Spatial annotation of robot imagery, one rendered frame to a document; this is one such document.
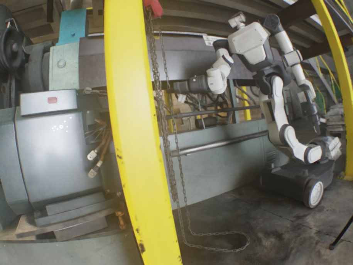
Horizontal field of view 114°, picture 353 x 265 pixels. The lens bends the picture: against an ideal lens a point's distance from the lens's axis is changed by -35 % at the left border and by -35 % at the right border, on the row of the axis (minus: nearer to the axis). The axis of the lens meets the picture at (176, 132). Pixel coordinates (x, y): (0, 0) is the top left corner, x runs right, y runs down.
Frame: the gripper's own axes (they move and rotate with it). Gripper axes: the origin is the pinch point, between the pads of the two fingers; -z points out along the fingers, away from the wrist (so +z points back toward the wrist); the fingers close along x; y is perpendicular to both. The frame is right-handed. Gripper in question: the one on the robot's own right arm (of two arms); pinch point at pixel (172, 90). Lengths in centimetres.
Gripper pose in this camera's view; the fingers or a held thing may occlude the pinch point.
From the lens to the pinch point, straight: 93.3
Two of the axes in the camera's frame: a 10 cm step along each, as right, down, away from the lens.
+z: 9.2, -1.3, -3.7
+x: 3.6, -0.9, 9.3
